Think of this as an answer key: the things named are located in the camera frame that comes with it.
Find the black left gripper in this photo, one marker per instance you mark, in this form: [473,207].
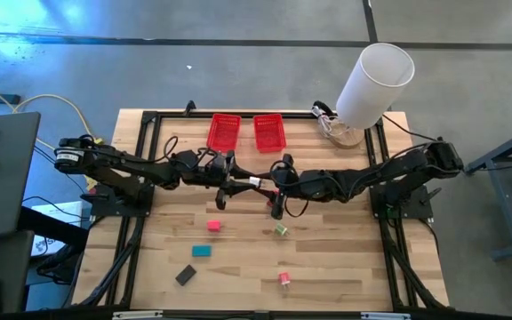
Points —
[220,178]

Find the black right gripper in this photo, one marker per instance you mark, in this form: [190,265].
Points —
[289,182]

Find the dark red power adapter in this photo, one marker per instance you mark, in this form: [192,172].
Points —
[268,203]

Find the green wall charger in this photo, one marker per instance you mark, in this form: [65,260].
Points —
[281,229]

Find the red plastic mesh basket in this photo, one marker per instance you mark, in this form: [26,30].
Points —
[269,133]
[223,133]

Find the pink wall charger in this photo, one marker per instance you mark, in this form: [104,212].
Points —
[284,278]
[213,226]

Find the teal blue plastic box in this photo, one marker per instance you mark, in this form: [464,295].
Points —
[202,251]

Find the black plastic box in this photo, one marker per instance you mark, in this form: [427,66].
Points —
[186,274]

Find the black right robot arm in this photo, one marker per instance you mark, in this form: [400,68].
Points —
[371,178]

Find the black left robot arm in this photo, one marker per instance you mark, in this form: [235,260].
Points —
[118,164]

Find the crumpled clear plastic bag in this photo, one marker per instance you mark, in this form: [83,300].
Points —
[325,124]

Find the white shade wooden table lamp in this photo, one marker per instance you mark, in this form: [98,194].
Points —
[371,89]

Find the white paper sheet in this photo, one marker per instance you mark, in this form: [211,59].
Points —
[56,213]

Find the dark grey desk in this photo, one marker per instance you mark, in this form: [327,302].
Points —
[2,191]

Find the black frame clamp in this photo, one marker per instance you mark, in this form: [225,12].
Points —
[189,106]

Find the silver frame bracket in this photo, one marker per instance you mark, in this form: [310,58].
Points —
[385,316]
[138,315]

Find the blue grey table frame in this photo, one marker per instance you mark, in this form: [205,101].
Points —
[505,213]

